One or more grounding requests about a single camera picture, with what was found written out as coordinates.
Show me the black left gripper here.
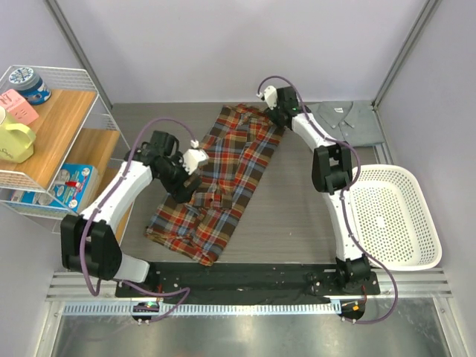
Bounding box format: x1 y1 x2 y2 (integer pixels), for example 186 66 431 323
157 152 202 204

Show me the red brown plaid shirt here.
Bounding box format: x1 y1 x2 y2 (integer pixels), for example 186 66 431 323
144 104 284 266

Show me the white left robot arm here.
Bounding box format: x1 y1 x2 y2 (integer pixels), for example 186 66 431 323
60 131 208 297

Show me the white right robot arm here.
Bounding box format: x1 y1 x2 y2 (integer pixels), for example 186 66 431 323
259 86 371 294

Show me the folded grey button shirt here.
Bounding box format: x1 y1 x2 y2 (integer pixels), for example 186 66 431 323
309 101 385 147

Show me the blue product box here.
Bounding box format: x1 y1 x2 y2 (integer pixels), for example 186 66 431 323
6 163 99 218

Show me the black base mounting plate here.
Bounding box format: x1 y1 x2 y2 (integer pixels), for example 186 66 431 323
115 263 380 305

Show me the white perforated plastic basket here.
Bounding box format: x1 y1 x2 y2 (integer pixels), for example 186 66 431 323
350 164 443 271

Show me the yellow plastic pitcher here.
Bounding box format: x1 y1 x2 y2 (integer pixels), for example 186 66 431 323
0 107 36 164

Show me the blue round tin can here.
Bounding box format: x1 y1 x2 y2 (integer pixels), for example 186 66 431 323
8 67 51 106

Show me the pink small box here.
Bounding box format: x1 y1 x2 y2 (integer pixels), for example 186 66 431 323
0 89 39 125

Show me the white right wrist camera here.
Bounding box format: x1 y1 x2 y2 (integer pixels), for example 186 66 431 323
257 86 278 110

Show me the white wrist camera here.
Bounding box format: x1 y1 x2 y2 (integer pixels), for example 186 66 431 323
181 140 209 176
257 86 278 110

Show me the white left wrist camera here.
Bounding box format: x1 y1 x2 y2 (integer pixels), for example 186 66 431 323
181 140 209 176

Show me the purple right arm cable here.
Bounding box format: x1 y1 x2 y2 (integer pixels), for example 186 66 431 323
257 75 399 327

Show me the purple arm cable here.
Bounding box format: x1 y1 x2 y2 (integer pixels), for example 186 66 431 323
80 118 196 324
257 75 399 327

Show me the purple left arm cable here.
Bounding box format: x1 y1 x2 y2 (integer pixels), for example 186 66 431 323
80 118 196 324

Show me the white wire wooden shelf rack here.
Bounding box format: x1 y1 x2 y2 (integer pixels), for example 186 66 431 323
1 66 130 234

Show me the white slotted cable duct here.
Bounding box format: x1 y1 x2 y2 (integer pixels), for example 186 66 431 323
62 300 341 317

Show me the aluminium frame rail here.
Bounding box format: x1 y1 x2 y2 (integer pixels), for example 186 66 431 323
46 268 452 301

